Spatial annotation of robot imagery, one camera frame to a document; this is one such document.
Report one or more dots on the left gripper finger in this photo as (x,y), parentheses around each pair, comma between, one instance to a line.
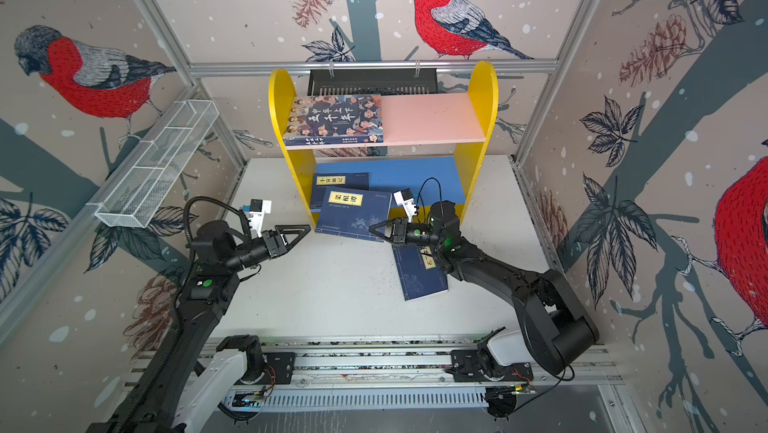
(290,242)
(297,230)

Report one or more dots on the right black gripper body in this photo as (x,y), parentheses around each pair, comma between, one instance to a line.
(417,235)

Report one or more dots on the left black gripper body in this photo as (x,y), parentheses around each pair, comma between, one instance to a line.
(260,250)

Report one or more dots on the navy blue book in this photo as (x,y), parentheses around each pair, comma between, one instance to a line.
(321,181)
(418,273)
(350,213)

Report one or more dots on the illustrated colourful cover book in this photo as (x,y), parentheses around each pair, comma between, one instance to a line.
(334,120)

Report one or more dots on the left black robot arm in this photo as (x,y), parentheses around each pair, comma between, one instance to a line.
(176,393)

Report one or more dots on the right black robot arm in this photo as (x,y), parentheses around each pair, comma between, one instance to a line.
(554,326)

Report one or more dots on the yellow shelf with coloured boards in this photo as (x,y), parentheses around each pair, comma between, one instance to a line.
(463,120)

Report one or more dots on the black slotted vent panel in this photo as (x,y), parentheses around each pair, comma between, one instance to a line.
(387,82)

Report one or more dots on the small green circuit board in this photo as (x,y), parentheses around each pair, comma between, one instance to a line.
(249,400)

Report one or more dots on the black round connector underneath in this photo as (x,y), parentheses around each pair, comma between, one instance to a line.
(501,402)

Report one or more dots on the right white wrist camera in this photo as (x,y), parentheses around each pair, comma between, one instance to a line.
(404,198)

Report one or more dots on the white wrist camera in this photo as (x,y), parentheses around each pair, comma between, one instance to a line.
(255,213)
(404,198)

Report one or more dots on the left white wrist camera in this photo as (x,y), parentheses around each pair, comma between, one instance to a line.
(255,213)

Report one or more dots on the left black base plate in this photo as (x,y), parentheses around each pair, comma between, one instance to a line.
(269,369)

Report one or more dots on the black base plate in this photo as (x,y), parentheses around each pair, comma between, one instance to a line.
(269,369)
(480,367)

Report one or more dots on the aluminium mounting rail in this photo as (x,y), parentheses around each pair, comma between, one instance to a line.
(410,362)

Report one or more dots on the white wire mesh basket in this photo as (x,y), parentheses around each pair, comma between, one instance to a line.
(139,192)

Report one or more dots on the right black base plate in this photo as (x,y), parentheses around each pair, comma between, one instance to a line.
(480,367)

